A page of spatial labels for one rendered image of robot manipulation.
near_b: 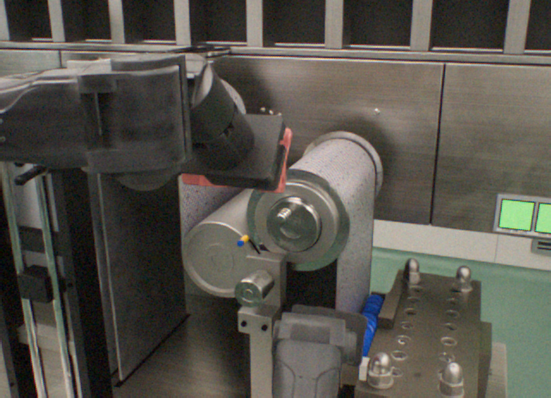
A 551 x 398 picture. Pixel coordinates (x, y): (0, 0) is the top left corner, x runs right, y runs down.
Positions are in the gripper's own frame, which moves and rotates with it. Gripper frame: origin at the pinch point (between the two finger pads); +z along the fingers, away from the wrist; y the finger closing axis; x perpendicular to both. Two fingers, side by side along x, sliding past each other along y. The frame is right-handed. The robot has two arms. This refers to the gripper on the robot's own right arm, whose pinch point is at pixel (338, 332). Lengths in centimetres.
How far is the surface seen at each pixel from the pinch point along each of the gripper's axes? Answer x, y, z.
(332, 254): 10.6, -0.8, -8.4
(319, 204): 16.6, -2.6, -12.8
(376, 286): 12, -29, 245
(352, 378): -6.3, 2.7, 1.6
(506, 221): 22.6, 22.5, 21.3
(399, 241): 43, -23, 277
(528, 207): 25.4, 25.6, 19.8
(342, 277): 7.8, 0.2, -4.9
